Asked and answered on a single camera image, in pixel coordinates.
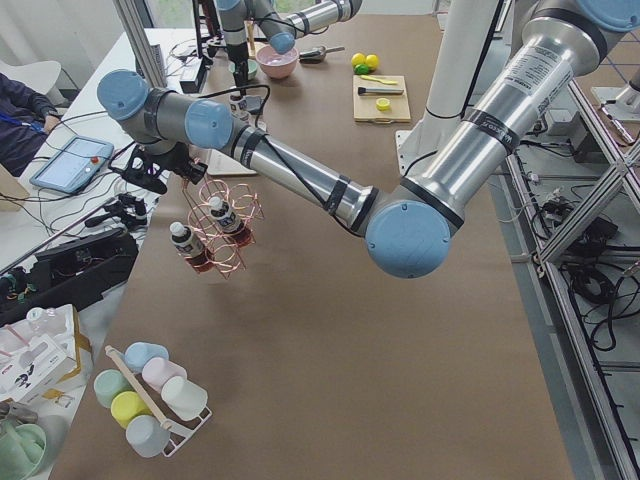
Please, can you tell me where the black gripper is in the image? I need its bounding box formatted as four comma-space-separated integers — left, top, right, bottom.
122, 143, 207, 194
226, 42, 249, 87

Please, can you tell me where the tea bottle white cap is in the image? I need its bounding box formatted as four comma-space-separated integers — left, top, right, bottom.
208, 195, 251, 247
169, 221, 211, 272
229, 92, 250, 122

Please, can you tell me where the copper wire bottle basket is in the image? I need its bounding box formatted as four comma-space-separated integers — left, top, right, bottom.
181, 174, 264, 279

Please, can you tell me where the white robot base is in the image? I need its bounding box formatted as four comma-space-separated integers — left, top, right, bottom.
396, 0, 508, 177

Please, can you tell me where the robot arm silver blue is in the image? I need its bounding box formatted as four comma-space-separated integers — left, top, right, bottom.
97, 1, 639, 278
215, 0, 362, 87

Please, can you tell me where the green bowl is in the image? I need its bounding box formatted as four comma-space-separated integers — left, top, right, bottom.
228, 59, 258, 81

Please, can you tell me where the pink bowl of ice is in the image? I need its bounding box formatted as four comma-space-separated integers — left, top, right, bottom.
255, 45, 299, 80

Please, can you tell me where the blue teach pendant tablet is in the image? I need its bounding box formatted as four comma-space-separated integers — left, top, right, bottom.
29, 136, 114, 194

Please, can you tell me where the metal ice scoop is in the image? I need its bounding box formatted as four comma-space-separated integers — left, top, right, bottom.
299, 46, 345, 64

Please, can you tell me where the cream serving tray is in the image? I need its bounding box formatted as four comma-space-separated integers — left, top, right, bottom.
207, 150, 256, 176

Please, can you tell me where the yellow lemon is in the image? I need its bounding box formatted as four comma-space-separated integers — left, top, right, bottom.
351, 52, 366, 69
364, 54, 379, 71

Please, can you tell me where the green lime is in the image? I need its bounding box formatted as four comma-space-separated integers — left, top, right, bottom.
353, 64, 370, 75

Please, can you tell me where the yellow plastic knife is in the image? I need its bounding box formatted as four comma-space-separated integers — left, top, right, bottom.
359, 75, 398, 85

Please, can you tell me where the steel muddler black tip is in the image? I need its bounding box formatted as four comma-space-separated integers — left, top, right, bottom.
357, 86, 404, 96

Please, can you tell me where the wooden cutting board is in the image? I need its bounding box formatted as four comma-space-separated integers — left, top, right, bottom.
353, 75, 411, 123

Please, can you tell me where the half lemon slice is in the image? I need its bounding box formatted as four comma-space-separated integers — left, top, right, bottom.
376, 98, 391, 111

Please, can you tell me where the blue plastic cup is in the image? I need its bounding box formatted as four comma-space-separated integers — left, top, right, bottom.
124, 341, 169, 373

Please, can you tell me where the pink plastic cup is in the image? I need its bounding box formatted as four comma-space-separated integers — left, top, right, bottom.
142, 357, 187, 393

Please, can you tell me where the green plastic cup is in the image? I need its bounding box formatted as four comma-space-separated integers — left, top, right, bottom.
93, 369, 133, 408

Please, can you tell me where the yellow plastic cup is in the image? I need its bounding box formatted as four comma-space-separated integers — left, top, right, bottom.
110, 391, 151, 429

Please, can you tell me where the white plastic cup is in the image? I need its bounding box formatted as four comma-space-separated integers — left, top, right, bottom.
161, 376, 208, 421

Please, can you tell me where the white cup rack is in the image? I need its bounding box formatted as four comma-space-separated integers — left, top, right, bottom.
105, 345, 213, 458

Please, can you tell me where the grey plastic cup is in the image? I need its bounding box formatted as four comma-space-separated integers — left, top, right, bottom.
125, 415, 170, 458

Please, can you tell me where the aluminium frame post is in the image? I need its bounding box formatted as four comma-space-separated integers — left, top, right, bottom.
113, 0, 167, 88

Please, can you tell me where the black electronics frame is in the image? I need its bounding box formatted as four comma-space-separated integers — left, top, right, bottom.
1, 227, 138, 325

